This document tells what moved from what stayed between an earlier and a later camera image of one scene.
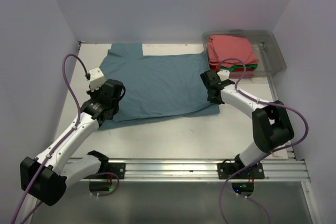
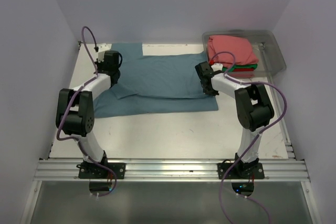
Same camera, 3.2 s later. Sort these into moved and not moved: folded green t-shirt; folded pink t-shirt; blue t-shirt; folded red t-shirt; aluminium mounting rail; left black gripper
Moved: blue t-shirt; left black gripper
Not moved: aluminium mounting rail; folded red t-shirt; folded pink t-shirt; folded green t-shirt
